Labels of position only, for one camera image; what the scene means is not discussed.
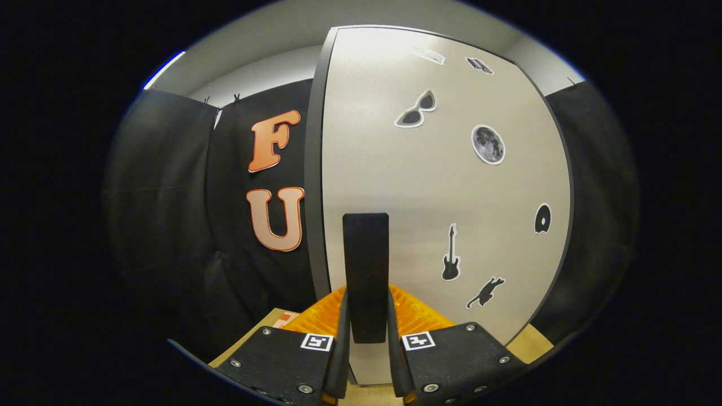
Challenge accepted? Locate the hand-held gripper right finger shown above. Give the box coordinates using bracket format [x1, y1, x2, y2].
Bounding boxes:
[386, 285, 529, 406]

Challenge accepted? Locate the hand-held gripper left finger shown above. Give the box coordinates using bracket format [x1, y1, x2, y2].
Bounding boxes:
[216, 286, 351, 406]

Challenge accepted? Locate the black door handle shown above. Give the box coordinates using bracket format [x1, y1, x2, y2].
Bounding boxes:
[342, 213, 390, 345]

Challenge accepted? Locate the beige shoe cabinet door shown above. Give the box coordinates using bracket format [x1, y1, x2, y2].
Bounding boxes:
[322, 27, 571, 387]

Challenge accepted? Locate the black backdrop cloth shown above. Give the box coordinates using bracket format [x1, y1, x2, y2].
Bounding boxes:
[102, 79, 641, 361]

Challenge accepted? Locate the ceiling light strip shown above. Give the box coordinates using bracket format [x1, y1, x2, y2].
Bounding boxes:
[143, 51, 187, 91]

